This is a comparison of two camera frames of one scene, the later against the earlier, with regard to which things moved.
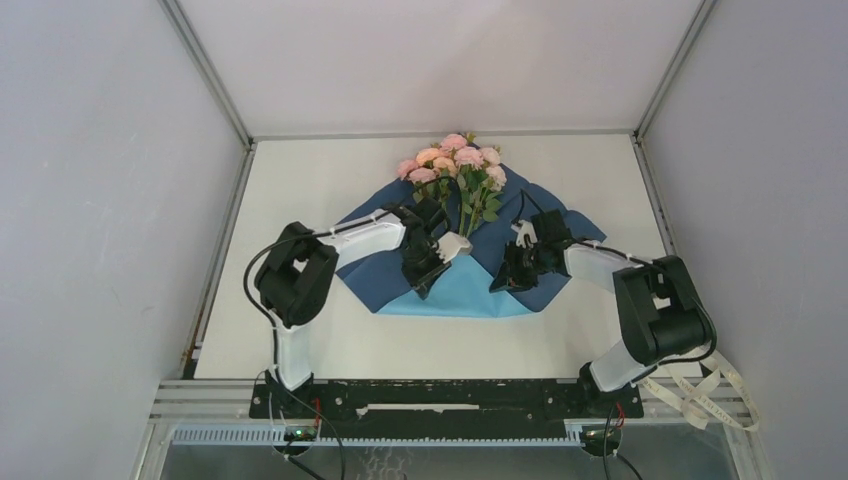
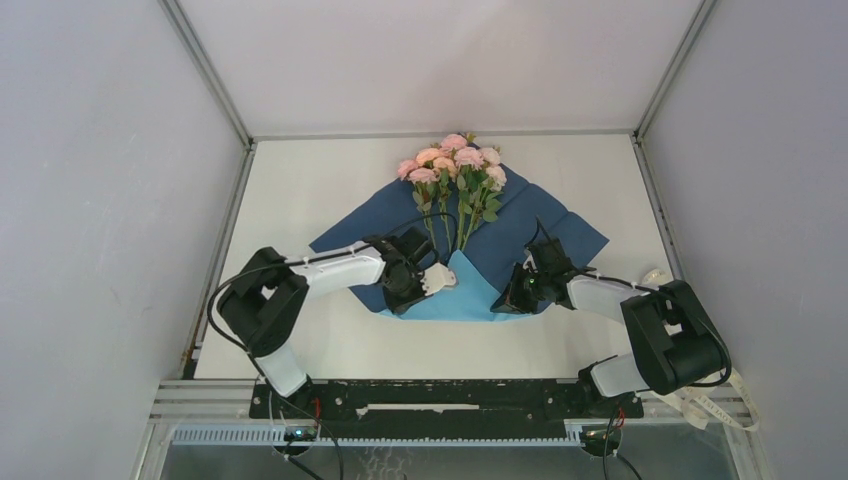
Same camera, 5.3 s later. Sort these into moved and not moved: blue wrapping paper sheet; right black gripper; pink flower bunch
Moved: right black gripper
Not moved: pink flower bunch; blue wrapping paper sheet
